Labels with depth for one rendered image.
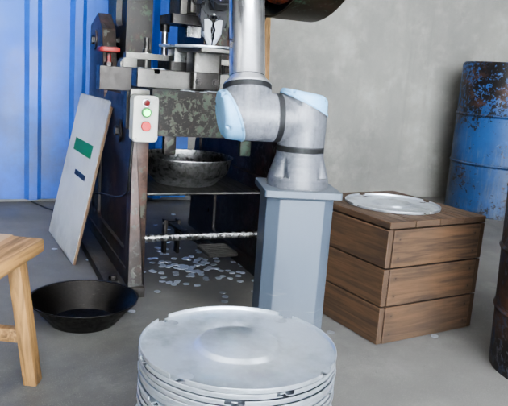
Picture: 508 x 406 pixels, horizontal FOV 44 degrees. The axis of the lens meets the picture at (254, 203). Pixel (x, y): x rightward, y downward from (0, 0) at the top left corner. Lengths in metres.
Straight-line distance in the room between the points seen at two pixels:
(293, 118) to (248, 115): 0.11
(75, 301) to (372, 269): 0.87
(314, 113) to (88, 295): 0.89
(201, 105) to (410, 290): 0.86
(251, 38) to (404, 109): 2.71
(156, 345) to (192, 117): 1.20
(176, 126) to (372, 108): 2.17
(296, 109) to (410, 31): 2.71
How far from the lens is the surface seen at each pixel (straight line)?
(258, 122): 1.45
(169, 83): 2.10
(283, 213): 1.48
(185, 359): 0.90
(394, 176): 4.17
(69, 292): 1.96
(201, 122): 2.05
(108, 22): 2.51
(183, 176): 2.15
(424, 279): 1.86
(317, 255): 1.53
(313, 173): 1.50
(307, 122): 1.49
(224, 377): 0.86
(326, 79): 3.82
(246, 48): 1.51
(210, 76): 2.11
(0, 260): 1.29
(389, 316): 1.81
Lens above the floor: 0.71
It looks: 11 degrees down
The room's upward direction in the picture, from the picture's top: 4 degrees clockwise
